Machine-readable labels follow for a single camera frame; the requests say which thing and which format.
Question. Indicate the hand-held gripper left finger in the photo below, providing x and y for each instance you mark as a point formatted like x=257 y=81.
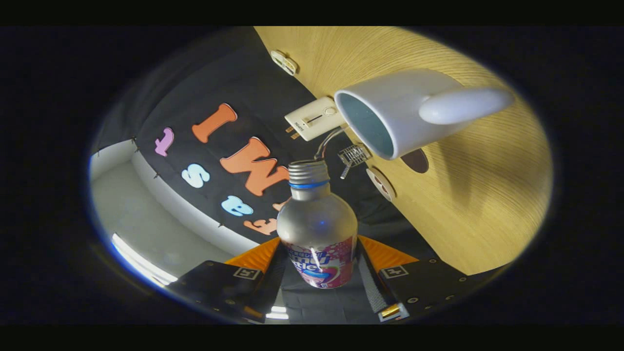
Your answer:
x=229 y=285

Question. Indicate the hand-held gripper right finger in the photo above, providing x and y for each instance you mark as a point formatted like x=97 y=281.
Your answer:
x=373 y=287

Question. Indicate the silver juice bottle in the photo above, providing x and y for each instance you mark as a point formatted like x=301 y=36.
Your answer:
x=319 y=224

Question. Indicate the dark brown round coaster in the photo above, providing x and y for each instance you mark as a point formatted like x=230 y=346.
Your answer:
x=417 y=162

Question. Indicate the white cup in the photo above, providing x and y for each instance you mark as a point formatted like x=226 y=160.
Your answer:
x=404 y=107

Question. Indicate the twin strip ceiling light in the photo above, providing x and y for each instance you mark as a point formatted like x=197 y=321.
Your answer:
x=277 y=316

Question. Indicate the wide ceiling light panel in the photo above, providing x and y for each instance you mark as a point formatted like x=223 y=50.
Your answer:
x=141 y=263

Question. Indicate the white oval plate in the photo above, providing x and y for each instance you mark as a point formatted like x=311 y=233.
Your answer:
x=380 y=184

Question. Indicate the wooden table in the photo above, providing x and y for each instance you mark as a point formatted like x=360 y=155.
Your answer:
x=487 y=195

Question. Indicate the white toaster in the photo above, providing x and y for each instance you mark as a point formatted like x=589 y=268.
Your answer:
x=312 y=119

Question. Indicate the black backdrop cloth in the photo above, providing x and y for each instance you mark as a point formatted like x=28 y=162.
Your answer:
x=234 y=78

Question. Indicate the white divided condiment tray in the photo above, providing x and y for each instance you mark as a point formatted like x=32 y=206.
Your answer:
x=284 y=62

